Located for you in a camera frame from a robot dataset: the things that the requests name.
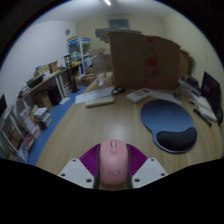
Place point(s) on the plain white paper sheet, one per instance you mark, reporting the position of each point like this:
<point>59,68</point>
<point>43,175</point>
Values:
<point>166,97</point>

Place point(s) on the pink computer mouse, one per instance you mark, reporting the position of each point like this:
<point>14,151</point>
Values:
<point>113,163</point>

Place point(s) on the low cardboard box on floor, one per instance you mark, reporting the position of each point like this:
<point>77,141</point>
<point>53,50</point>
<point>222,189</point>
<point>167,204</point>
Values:
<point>88,80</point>

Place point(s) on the grey door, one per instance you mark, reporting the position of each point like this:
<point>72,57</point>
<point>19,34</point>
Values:
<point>118,24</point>

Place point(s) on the round wall clock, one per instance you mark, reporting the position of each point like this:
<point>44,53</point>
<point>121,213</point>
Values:
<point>67,32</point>

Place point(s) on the blue flat box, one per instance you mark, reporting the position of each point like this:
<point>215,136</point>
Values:
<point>186,87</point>

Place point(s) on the clear glass jar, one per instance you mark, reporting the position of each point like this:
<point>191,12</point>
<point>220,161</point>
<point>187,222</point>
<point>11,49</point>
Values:
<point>100,70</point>

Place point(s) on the blue and white display cabinet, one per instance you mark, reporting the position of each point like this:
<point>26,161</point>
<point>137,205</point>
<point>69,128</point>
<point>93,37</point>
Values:
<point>79,50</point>

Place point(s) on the black marker pen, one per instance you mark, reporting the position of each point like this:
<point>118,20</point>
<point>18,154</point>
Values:
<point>202,117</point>

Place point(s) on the tall open cardboard box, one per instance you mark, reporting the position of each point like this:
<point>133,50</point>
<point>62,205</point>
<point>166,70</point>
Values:
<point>185,63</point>

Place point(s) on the white printed paper sheet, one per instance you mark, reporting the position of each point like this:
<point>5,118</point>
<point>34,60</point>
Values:
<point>93,94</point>

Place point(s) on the large brown cardboard box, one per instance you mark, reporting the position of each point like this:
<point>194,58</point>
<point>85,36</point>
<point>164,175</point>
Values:
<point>143,61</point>

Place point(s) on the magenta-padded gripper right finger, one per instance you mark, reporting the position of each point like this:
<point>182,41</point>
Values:
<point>146,170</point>

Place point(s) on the white shelf unit with books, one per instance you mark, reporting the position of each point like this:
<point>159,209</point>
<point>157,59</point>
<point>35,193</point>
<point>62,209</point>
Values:
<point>23,130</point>

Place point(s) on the grey flat sheets stack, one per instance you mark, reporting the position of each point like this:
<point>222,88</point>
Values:
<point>110,34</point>

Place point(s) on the blue mouse pad, black wrist rest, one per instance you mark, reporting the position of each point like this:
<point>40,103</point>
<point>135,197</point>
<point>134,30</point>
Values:
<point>166,121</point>

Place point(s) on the ceiling strip light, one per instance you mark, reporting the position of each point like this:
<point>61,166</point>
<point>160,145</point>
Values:
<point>107,2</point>

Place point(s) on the dark bag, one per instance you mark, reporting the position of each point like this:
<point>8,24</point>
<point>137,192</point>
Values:
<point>193,79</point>

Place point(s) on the black computer monitor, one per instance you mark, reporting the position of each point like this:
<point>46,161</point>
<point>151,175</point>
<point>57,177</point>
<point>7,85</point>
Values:
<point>210,90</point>

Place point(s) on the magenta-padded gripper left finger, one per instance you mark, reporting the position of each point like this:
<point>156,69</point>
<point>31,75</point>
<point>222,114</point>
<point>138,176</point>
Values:
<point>80,170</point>

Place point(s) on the white book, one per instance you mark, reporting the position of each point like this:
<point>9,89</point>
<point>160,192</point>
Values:
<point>205,108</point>

